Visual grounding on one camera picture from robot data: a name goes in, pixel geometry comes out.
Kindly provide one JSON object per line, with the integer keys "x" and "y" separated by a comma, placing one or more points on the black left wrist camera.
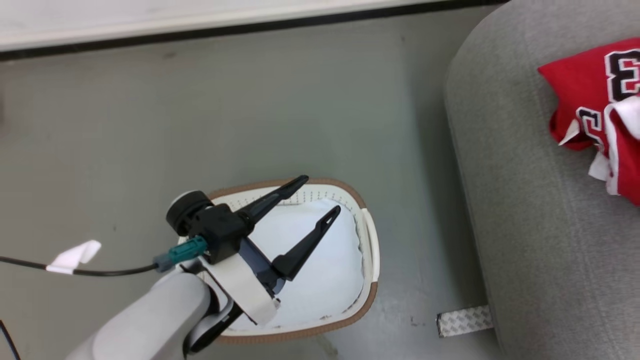
{"x": 220, "y": 230}

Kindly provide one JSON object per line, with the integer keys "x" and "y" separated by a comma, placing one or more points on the cream laundry basket brown rim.
{"x": 367, "y": 280}

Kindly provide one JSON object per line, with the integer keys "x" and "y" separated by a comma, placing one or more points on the white wall baseboard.
{"x": 100, "y": 34}

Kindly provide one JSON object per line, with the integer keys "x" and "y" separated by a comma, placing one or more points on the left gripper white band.
{"x": 240, "y": 285}

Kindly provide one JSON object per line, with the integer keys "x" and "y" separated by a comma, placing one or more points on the grey fabric sofa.
{"x": 540, "y": 225}

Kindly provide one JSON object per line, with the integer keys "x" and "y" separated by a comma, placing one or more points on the red basketball jersey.
{"x": 580, "y": 85}

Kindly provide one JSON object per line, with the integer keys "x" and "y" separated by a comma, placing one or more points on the silver tape strip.
{"x": 465, "y": 321}

